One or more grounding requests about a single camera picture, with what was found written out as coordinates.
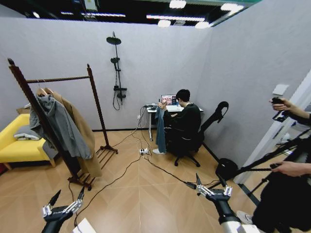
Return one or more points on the dark wooden clothes rack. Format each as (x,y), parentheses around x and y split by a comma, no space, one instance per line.
(97,106)

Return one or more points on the white power strip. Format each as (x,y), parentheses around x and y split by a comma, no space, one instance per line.
(143,151)

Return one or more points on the open laptop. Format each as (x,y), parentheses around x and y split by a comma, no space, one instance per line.
(167,99)

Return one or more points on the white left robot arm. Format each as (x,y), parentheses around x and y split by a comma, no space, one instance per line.
(83,227)

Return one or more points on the brown cardboard box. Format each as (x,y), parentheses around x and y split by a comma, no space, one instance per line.
(22,110)

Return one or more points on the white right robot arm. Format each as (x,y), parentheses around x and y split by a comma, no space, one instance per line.
(230,227)

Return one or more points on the grey hooded garment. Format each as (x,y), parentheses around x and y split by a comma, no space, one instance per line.
(63,126)

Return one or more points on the wooden clothes hanger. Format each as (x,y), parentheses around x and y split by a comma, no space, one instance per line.
(49,90)
(40,91)

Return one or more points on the white desk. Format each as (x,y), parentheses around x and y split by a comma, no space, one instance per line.
(151,114)

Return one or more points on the round ceiling light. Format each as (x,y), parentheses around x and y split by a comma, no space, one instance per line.
(164,23)
(202,25)
(177,3)
(232,7)

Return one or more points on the standing person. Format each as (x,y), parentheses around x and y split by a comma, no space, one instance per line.
(284,199)

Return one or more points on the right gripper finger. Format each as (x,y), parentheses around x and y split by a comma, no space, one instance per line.
(228,190)
(202,189)

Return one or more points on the grey folded blanket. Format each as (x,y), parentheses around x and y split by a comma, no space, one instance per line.
(26,133)

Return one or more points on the black curved stand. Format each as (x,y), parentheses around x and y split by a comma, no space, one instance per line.
(213,116)

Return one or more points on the white door frame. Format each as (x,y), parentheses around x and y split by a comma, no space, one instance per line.
(264,136)

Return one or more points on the black office chair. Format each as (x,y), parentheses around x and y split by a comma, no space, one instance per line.
(187,150)

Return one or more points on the small black controller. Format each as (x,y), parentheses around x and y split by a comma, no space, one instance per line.
(275,100)

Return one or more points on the seated person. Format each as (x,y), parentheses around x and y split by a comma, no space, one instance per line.
(185,123)

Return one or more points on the black device on desk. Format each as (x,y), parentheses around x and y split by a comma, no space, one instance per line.
(151,106)

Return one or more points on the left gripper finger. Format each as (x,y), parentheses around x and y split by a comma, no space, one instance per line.
(49,206)
(76,202)

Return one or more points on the black tripod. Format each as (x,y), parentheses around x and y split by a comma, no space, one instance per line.
(262,165)

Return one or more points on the black shower set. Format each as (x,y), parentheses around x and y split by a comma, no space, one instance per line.
(117,60)

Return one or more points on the blue-grey garment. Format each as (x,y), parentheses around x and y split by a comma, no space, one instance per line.
(160,131)

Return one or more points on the red object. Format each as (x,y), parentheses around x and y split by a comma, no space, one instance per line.
(3,168)

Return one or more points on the long ceiling strip light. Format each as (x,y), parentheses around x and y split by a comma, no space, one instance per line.
(177,17)

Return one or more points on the tan long coat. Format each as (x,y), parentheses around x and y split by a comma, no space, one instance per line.
(85,136)

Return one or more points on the black round base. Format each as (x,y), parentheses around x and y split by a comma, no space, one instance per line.
(227,168)

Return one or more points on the black camera rig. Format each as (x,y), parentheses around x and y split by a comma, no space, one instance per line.
(281,117)

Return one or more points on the white wall switch plate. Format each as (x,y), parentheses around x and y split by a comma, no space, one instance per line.
(280,89)

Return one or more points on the yellow sofa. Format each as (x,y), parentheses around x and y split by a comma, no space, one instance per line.
(19,149)

